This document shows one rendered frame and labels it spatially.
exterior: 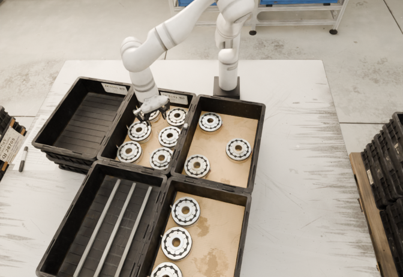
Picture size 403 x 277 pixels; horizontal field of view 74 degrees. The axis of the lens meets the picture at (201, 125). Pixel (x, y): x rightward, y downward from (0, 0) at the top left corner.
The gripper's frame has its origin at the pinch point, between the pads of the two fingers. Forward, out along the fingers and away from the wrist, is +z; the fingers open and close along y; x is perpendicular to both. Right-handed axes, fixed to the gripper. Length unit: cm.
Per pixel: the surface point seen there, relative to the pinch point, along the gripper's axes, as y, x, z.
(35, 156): 57, -36, 30
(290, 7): -176, -107, 71
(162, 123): -3.5, -9.8, 17.3
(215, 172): -11.3, 23.7, 17.2
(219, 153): -17.1, 17.1, 17.2
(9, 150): 84, -78, 62
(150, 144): 5.7, -2.5, 17.3
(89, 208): 37.1, 11.0, 17.2
